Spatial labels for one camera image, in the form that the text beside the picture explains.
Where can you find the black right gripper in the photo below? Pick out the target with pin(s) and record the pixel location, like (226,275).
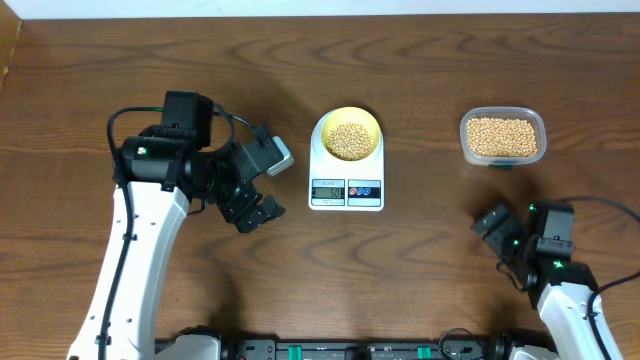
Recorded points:
(510,225)

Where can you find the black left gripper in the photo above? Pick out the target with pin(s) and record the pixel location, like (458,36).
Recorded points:
(235,209)

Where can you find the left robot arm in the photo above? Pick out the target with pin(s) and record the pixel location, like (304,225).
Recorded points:
(158,174)

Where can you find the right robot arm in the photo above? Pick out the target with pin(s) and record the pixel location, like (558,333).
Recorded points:
(536,256)

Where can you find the white digital kitchen scale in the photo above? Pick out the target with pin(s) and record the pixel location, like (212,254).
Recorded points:
(336,185)

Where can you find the soybeans in yellow bowl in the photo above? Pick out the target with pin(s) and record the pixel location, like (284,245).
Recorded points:
(350,141)

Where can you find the yellow plastic bowl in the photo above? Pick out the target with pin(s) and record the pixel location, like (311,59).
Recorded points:
(355,115)

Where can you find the clear plastic container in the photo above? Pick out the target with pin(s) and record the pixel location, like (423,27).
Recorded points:
(506,113)

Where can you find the soybeans pile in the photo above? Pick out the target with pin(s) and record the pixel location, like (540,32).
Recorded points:
(498,137)

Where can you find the brown cardboard edge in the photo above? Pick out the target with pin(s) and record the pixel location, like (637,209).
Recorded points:
(10,26)

